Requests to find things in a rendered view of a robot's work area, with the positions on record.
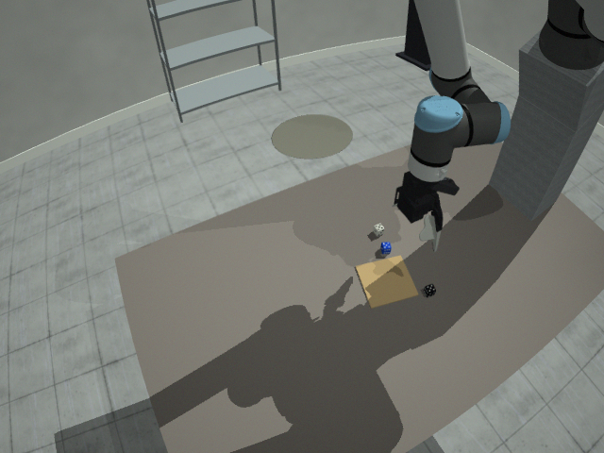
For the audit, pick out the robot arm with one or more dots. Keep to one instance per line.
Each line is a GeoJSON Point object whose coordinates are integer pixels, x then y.
{"type": "Point", "coordinates": [572, 37]}

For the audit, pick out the blue die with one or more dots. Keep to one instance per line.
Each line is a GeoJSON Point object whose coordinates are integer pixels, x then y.
{"type": "Point", "coordinates": [386, 248]}

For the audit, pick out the black die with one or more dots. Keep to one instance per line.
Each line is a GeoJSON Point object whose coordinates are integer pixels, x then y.
{"type": "Point", "coordinates": [429, 290]}

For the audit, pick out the tan mat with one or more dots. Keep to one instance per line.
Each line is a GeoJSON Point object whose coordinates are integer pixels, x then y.
{"type": "Point", "coordinates": [386, 281]}

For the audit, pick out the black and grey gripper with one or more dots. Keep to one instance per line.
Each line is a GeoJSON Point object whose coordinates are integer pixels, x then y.
{"type": "Point", "coordinates": [414, 197]}

